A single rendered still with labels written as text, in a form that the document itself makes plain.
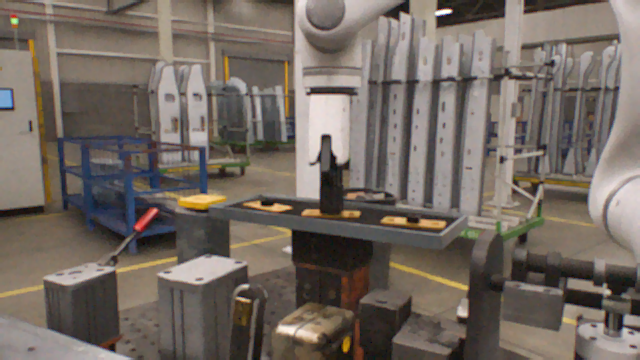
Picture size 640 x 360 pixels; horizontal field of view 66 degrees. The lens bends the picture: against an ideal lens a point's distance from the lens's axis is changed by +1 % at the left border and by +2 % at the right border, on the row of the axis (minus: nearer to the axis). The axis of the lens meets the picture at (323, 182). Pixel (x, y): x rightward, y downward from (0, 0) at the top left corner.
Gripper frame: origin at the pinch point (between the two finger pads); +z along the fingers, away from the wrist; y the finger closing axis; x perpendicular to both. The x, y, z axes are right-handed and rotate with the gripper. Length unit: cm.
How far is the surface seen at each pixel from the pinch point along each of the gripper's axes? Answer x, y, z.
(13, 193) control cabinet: -464, -449, 90
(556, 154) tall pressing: 237, -735, 59
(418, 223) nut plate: 12.5, 4.6, 2.2
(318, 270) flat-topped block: -1.6, 2.2, 10.4
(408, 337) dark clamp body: 11.3, 20.5, 10.7
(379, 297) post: 8.0, 15.3, 8.7
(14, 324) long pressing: -45.4, 10.3, 18.2
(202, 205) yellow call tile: -22.9, -5.9, 3.0
